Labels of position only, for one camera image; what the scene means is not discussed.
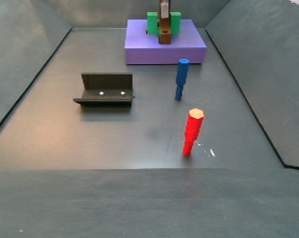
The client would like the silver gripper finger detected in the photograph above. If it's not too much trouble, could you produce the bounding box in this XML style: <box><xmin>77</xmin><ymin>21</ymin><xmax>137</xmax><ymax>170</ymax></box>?
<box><xmin>160</xmin><ymin>0</ymin><xmax>169</xmax><ymax>19</ymax></box>

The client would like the brown T-shaped block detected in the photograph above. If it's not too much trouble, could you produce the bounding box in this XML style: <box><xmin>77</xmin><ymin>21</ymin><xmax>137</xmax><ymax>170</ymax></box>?
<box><xmin>158</xmin><ymin>0</ymin><xmax>170</xmax><ymax>45</ymax></box>

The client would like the green U-shaped block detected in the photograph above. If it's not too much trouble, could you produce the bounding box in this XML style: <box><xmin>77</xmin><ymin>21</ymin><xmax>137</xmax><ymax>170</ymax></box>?
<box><xmin>146</xmin><ymin>12</ymin><xmax>181</xmax><ymax>34</ymax></box>

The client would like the purple block base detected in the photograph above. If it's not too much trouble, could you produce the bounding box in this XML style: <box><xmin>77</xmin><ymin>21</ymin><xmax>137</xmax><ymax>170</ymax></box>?
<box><xmin>125</xmin><ymin>20</ymin><xmax>206</xmax><ymax>65</ymax></box>

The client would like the blue hexagonal peg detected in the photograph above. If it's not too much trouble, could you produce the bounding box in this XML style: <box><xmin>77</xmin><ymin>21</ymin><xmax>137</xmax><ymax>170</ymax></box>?
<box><xmin>174</xmin><ymin>59</ymin><xmax>189</xmax><ymax>100</ymax></box>

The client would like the red hexagonal peg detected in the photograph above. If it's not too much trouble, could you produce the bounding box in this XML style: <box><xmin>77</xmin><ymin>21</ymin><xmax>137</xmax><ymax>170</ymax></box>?
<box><xmin>182</xmin><ymin>108</ymin><xmax>204</xmax><ymax>156</ymax></box>

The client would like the black angle bracket fixture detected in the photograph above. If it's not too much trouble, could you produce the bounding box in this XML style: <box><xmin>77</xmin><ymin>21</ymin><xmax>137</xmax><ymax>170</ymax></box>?
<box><xmin>73</xmin><ymin>73</ymin><xmax>133</xmax><ymax>105</ymax></box>

